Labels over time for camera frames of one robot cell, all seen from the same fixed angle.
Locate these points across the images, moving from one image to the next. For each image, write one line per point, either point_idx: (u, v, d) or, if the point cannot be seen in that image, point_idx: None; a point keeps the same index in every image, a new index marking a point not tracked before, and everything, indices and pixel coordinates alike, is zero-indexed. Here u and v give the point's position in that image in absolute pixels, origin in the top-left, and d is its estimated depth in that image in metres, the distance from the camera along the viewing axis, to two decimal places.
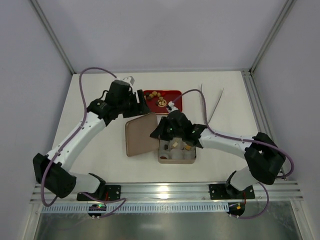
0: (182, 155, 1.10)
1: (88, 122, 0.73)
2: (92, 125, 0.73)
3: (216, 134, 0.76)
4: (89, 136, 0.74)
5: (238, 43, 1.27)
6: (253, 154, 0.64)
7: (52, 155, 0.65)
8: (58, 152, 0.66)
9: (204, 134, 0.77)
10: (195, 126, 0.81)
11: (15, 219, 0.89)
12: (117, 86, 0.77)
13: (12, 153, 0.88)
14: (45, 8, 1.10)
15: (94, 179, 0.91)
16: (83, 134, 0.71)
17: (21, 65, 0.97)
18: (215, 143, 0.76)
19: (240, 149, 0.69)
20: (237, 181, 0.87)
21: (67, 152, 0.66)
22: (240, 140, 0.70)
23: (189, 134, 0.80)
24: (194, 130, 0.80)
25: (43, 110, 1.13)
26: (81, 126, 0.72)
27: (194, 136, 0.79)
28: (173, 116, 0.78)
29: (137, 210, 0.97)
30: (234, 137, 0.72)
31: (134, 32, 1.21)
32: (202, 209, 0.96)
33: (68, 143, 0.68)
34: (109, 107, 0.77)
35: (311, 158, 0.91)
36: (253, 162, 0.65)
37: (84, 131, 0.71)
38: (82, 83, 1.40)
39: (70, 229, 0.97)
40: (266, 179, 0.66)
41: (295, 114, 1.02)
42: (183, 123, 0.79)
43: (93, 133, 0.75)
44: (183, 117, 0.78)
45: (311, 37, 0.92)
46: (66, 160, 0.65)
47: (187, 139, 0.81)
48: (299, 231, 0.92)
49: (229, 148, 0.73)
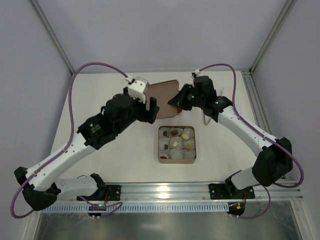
0: (182, 155, 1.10)
1: (73, 145, 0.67)
2: (76, 151, 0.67)
3: (239, 117, 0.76)
4: (75, 159, 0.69)
5: (238, 43, 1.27)
6: (267, 154, 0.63)
7: (30, 174, 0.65)
8: (35, 173, 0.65)
9: (226, 112, 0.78)
10: (219, 99, 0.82)
11: (15, 219, 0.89)
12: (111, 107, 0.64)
13: (12, 153, 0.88)
14: (45, 8, 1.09)
15: (91, 187, 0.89)
16: (64, 159, 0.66)
17: (21, 65, 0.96)
18: (232, 124, 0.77)
19: (257, 145, 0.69)
20: (238, 181, 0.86)
21: (43, 176, 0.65)
22: (262, 136, 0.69)
23: (210, 103, 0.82)
24: (218, 102, 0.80)
25: (43, 110, 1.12)
26: (64, 150, 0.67)
27: (214, 105, 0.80)
28: (199, 80, 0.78)
29: (137, 210, 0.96)
30: (258, 131, 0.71)
31: (135, 32, 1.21)
32: (202, 209, 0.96)
33: (47, 165, 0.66)
34: (102, 131, 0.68)
35: (311, 158, 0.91)
36: (262, 162, 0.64)
37: (68, 154, 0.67)
38: (82, 83, 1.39)
39: (70, 229, 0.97)
40: (263, 180, 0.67)
41: (295, 114, 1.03)
42: (207, 90, 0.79)
43: (81, 156, 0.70)
44: (209, 84, 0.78)
45: (311, 37, 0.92)
46: (39, 184, 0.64)
47: (205, 107, 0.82)
48: (299, 231, 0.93)
49: (247, 139, 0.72)
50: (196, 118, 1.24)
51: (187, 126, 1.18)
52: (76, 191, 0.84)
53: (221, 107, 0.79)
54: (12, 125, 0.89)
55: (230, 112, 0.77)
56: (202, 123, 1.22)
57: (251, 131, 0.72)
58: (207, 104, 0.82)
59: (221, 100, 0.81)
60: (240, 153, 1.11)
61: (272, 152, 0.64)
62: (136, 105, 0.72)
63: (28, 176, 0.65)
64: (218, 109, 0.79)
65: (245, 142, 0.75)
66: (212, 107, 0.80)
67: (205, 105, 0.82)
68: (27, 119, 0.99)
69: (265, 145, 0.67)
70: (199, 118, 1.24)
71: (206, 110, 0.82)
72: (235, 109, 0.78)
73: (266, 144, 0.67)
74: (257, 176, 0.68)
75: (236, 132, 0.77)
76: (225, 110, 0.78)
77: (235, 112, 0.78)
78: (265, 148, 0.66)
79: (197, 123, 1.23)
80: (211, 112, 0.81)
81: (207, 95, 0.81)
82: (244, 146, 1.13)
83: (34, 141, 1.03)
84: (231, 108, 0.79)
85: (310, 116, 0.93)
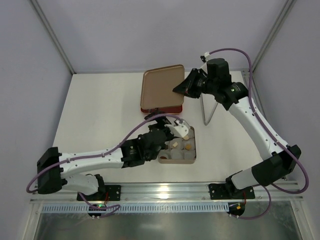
0: (182, 155, 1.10)
1: (110, 155, 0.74)
2: (111, 160, 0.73)
3: (254, 113, 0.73)
4: (104, 166, 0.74)
5: (238, 43, 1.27)
6: (275, 161, 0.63)
7: (62, 158, 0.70)
8: (69, 160, 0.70)
9: (241, 104, 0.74)
10: (234, 85, 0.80)
11: (15, 219, 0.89)
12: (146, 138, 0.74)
13: (12, 153, 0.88)
14: (45, 8, 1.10)
15: (93, 187, 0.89)
16: (98, 162, 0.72)
17: (21, 65, 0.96)
18: (243, 118, 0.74)
19: (267, 149, 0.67)
20: (238, 181, 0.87)
21: (75, 166, 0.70)
22: (274, 140, 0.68)
23: (224, 88, 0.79)
24: (233, 89, 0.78)
25: (43, 110, 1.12)
26: (102, 154, 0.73)
27: (228, 92, 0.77)
28: (214, 63, 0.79)
29: (137, 210, 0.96)
30: (272, 134, 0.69)
31: (134, 32, 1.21)
32: (202, 209, 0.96)
33: (81, 158, 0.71)
34: (135, 156, 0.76)
35: (311, 158, 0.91)
36: (268, 166, 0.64)
37: (103, 160, 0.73)
38: (82, 83, 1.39)
39: (70, 229, 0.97)
40: (262, 181, 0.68)
41: (295, 114, 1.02)
42: (222, 73, 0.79)
43: (110, 166, 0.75)
44: (223, 66, 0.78)
45: (311, 37, 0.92)
46: (67, 171, 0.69)
47: (218, 93, 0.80)
48: (299, 231, 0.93)
49: (257, 139, 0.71)
50: (196, 117, 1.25)
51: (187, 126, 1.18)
52: (77, 187, 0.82)
53: (235, 94, 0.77)
54: (12, 126, 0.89)
55: (245, 105, 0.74)
56: (201, 121, 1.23)
57: (263, 132, 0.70)
58: (220, 89, 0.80)
59: (236, 86, 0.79)
60: (240, 152, 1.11)
61: (280, 158, 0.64)
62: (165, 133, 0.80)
63: (61, 159, 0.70)
64: (232, 97, 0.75)
65: (254, 141, 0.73)
66: (225, 93, 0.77)
67: (218, 91, 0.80)
68: (27, 119, 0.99)
69: (275, 151, 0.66)
70: (199, 117, 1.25)
71: (218, 96, 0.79)
72: (252, 104, 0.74)
73: (276, 150, 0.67)
74: (256, 176, 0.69)
75: (246, 129, 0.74)
76: (240, 101, 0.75)
77: (251, 107, 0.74)
78: (274, 154, 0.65)
79: (197, 122, 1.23)
80: (223, 99, 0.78)
81: (221, 80, 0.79)
82: (244, 146, 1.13)
83: (34, 141, 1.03)
84: (246, 100, 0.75)
85: (310, 116, 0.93)
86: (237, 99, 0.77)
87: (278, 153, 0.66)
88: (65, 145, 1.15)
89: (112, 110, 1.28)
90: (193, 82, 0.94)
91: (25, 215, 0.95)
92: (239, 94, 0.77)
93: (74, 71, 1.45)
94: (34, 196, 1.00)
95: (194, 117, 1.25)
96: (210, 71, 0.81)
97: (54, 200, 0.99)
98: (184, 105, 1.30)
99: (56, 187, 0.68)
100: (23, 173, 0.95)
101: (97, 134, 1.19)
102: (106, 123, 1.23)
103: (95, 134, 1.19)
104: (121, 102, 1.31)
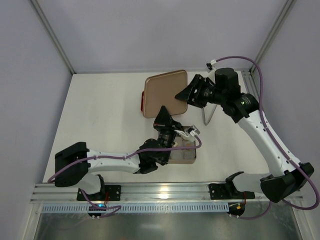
0: (183, 155, 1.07)
1: (130, 160, 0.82)
2: (130, 164, 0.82)
3: (265, 128, 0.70)
4: (121, 168, 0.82)
5: (238, 43, 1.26)
6: (286, 180, 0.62)
7: (90, 154, 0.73)
8: (96, 156, 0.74)
9: (251, 119, 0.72)
10: (243, 97, 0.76)
11: (16, 219, 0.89)
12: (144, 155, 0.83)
13: (12, 154, 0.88)
14: (45, 8, 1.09)
15: (96, 187, 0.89)
16: (121, 164, 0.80)
17: (21, 65, 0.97)
18: (255, 133, 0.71)
19: (279, 167, 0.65)
20: (239, 181, 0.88)
21: (100, 164, 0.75)
22: (287, 157, 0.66)
23: (233, 100, 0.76)
24: (244, 102, 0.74)
25: (43, 110, 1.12)
26: (124, 157, 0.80)
27: (239, 105, 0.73)
28: (223, 73, 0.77)
29: (137, 210, 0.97)
30: (284, 151, 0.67)
31: (134, 32, 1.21)
32: (202, 208, 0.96)
33: (107, 156, 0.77)
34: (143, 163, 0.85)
35: (311, 158, 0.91)
36: (279, 184, 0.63)
37: (124, 163, 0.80)
38: (82, 83, 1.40)
39: (70, 229, 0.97)
40: (271, 196, 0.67)
41: (295, 113, 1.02)
42: (231, 86, 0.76)
43: (125, 169, 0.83)
44: (233, 77, 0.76)
45: (312, 37, 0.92)
46: (95, 166, 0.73)
47: (227, 105, 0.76)
48: (299, 231, 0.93)
49: (268, 155, 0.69)
50: (196, 118, 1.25)
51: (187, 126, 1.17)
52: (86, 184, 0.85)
53: (245, 108, 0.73)
54: (12, 125, 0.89)
55: (256, 120, 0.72)
56: (201, 122, 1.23)
57: (276, 149, 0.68)
58: (229, 101, 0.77)
59: (247, 99, 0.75)
60: (241, 152, 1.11)
61: (292, 178, 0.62)
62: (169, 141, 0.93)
63: (89, 155, 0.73)
64: (242, 111, 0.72)
65: (264, 157, 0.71)
66: (235, 105, 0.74)
67: (228, 103, 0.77)
68: (26, 120, 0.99)
69: (287, 169, 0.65)
70: (199, 118, 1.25)
71: (227, 108, 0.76)
72: (263, 118, 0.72)
73: (289, 168, 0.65)
74: (264, 190, 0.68)
75: (256, 143, 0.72)
76: (250, 116, 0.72)
77: (262, 121, 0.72)
78: (287, 173, 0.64)
79: (196, 123, 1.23)
80: (232, 112, 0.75)
81: (230, 91, 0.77)
82: (244, 146, 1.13)
83: (34, 142, 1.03)
84: (257, 113, 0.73)
85: (310, 116, 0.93)
86: (247, 113, 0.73)
87: (291, 172, 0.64)
88: (65, 145, 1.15)
89: (112, 110, 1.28)
90: (200, 91, 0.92)
91: (25, 215, 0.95)
92: (249, 107, 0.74)
93: (74, 71, 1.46)
94: (34, 196, 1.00)
95: (194, 117, 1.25)
96: (220, 82, 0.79)
97: (54, 200, 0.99)
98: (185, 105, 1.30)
99: (72, 181, 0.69)
100: (23, 173, 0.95)
101: (97, 134, 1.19)
102: (106, 123, 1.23)
103: (95, 133, 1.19)
104: (121, 102, 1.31)
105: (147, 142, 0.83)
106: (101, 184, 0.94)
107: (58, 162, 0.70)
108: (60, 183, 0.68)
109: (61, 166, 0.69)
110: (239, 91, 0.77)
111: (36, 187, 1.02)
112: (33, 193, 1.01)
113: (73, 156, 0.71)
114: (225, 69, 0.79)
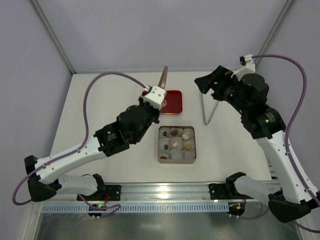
0: (183, 156, 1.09)
1: (87, 149, 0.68)
2: (88, 153, 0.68)
3: (287, 153, 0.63)
4: (85, 161, 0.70)
5: (238, 43, 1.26)
6: (302, 210, 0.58)
7: (39, 165, 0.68)
8: (44, 166, 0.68)
9: (274, 140, 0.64)
10: (268, 112, 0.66)
11: (16, 219, 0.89)
12: (124, 122, 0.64)
13: (12, 154, 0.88)
14: (44, 7, 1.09)
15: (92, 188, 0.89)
16: (73, 159, 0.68)
17: (21, 65, 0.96)
18: (275, 155, 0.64)
19: (296, 195, 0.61)
20: (242, 184, 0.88)
21: (51, 170, 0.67)
22: (305, 187, 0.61)
23: (256, 115, 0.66)
24: (268, 119, 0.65)
25: (43, 110, 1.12)
26: (77, 150, 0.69)
27: (261, 120, 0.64)
28: (253, 83, 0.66)
29: (137, 210, 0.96)
30: (303, 179, 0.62)
31: (134, 32, 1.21)
32: (203, 209, 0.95)
33: (56, 160, 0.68)
34: (116, 141, 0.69)
35: (312, 159, 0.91)
36: (293, 211, 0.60)
37: (78, 156, 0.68)
38: (82, 83, 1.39)
39: (70, 229, 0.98)
40: (279, 217, 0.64)
41: (296, 114, 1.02)
42: (258, 98, 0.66)
43: (93, 158, 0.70)
44: (263, 90, 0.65)
45: (313, 37, 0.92)
46: (47, 175, 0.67)
47: (248, 119, 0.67)
48: (298, 231, 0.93)
49: (285, 180, 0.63)
50: (196, 118, 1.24)
51: (187, 126, 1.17)
52: (76, 189, 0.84)
53: (268, 126, 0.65)
54: (12, 126, 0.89)
55: (279, 143, 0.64)
56: (201, 122, 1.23)
57: (295, 176, 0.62)
58: (251, 116, 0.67)
59: (271, 116, 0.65)
60: (241, 153, 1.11)
61: (308, 208, 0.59)
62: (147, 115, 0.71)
63: (37, 167, 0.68)
64: (266, 130, 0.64)
65: (279, 178, 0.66)
66: (257, 122, 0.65)
67: (249, 116, 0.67)
68: (26, 121, 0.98)
69: (304, 199, 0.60)
70: (199, 118, 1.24)
71: (248, 123, 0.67)
72: (287, 140, 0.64)
73: (306, 198, 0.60)
74: (273, 210, 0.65)
75: (273, 163, 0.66)
76: (274, 137, 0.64)
77: (285, 144, 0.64)
78: (303, 203, 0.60)
79: (196, 123, 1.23)
80: (253, 128, 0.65)
81: (255, 104, 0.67)
82: (244, 147, 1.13)
83: (33, 142, 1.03)
84: (281, 135, 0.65)
85: (311, 117, 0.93)
86: (270, 133, 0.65)
87: (308, 201, 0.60)
88: (65, 145, 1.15)
89: (112, 110, 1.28)
90: (222, 86, 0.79)
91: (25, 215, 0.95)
92: (273, 125, 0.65)
93: (74, 71, 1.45)
94: None
95: (194, 116, 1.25)
96: (246, 91, 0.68)
97: (54, 200, 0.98)
98: (185, 105, 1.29)
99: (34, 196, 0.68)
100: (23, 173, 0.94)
101: None
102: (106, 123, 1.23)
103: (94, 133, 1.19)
104: (120, 102, 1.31)
105: (130, 109, 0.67)
106: (98, 183, 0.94)
107: None
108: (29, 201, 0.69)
109: None
110: (264, 103, 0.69)
111: None
112: None
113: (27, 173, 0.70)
114: (254, 78, 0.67)
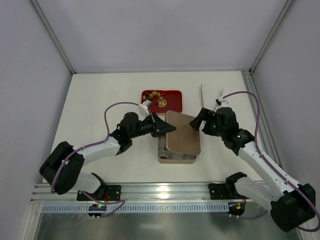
0: (183, 155, 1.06)
1: (110, 141, 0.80)
2: (112, 145, 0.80)
3: (261, 155, 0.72)
4: (104, 153, 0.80)
5: (238, 43, 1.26)
6: (288, 201, 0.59)
7: (76, 147, 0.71)
8: (83, 147, 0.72)
9: (247, 148, 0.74)
10: (240, 132, 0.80)
11: (16, 219, 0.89)
12: (124, 123, 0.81)
13: (12, 155, 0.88)
14: (44, 8, 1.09)
15: (96, 182, 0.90)
16: (103, 148, 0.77)
17: (21, 66, 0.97)
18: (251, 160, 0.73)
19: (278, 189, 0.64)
20: (240, 186, 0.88)
21: (89, 152, 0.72)
22: (283, 179, 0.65)
23: (231, 135, 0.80)
24: (240, 135, 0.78)
25: (43, 111, 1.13)
26: (104, 141, 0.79)
27: (236, 138, 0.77)
28: (223, 111, 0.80)
29: (137, 210, 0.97)
30: (280, 173, 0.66)
31: (134, 32, 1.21)
32: (203, 209, 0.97)
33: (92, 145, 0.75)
34: (123, 140, 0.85)
35: (312, 159, 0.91)
36: (282, 207, 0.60)
37: (106, 145, 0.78)
38: (82, 83, 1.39)
39: (69, 229, 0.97)
40: (278, 221, 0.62)
41: (296, 113, 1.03)
42: (230, 122, 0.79)
43: (108, 153, 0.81)
44: (231, 115, 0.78)
45: (314, 37, 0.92)
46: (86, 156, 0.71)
47: (226, 140, 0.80)
48: (298, 231, 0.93)
49: (268, 179, 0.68)
50: None
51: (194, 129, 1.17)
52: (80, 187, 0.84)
53: (242, 140, 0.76)
54: (11, 126, 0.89)
55: (252, 148, 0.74)
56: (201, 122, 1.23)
57: (273, 173, 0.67)
58: (228, 136, 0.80)
59: (243, 133, 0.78)
60: None
61: (293, 199, 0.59)
62: (146, 122, 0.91)
63: (75, 148, 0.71)
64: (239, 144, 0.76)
65: (266, 182, 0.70)
66: (233, 140, 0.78)
67: (226, 137, 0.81)
68: (26, 121, 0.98)
69: (286, 190, 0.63)
70: None
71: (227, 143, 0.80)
72: (258, 147, 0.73)
73: (288, 189, 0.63)
74: (276, 219, 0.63)
75: (256, 170, 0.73)
76: (246, 145, 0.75)
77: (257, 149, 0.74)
78: (286, 193, 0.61)
79: None
80: (231, 145, 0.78)
81: (229, 127, 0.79)
82: None
83: (34, 142, 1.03)
84: (253, 144, 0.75)
85: (311, 117, 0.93)
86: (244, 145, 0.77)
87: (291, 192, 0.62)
88: None
89: (112, 109, 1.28)
90: (208, 122, 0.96)
91: (25, 215, 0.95)
92: (246, 140, 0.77)
93: (74, 71, 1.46)
94: (34, 196, 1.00)
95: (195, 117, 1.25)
96: (220, 118, 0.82)
97: (54, 200, 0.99)
98: (184, 105, 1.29)
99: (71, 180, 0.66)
100: (23, 173, 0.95)
101: (98, 134, 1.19)
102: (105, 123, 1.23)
103: (96, 133, 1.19)
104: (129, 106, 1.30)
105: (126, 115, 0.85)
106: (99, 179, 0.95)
107: (47, 173, 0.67)
108: (62, 187, 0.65)
109: (50, 175, 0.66)
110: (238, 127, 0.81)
111: (35, 187, 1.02)
112: (33, 193, 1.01)
113: (59, 160, 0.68)
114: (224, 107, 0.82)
